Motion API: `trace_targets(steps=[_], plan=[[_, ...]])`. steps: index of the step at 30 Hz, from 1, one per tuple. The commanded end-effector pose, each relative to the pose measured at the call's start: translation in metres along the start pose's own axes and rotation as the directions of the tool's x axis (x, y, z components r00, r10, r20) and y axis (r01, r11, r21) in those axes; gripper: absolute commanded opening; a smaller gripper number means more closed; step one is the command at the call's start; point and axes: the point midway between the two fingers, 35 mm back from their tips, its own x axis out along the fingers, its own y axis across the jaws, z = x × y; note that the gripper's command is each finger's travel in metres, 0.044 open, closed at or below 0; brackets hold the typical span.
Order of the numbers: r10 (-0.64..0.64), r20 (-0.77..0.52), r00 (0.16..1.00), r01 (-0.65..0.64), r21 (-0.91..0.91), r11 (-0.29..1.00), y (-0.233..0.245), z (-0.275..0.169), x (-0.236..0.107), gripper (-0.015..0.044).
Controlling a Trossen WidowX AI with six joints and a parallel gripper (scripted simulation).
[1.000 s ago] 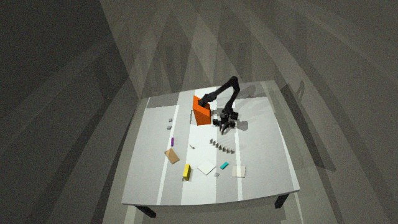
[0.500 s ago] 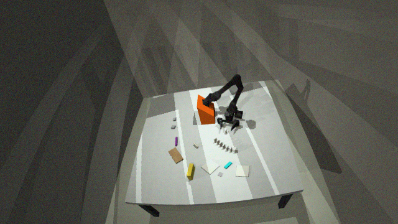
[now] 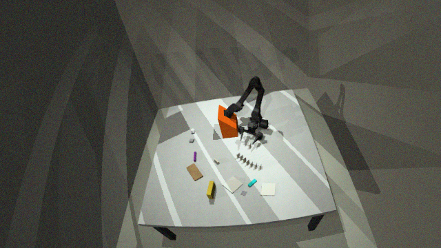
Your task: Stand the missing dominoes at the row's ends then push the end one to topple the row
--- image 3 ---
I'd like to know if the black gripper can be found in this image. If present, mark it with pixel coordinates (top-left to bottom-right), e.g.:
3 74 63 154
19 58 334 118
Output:
238 126 263 144

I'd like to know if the yellow rectangular block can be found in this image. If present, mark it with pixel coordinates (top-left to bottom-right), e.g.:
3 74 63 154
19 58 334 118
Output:
206 181 216 199

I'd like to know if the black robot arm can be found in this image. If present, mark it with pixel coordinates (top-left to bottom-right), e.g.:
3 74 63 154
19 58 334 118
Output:
224 76 268 131

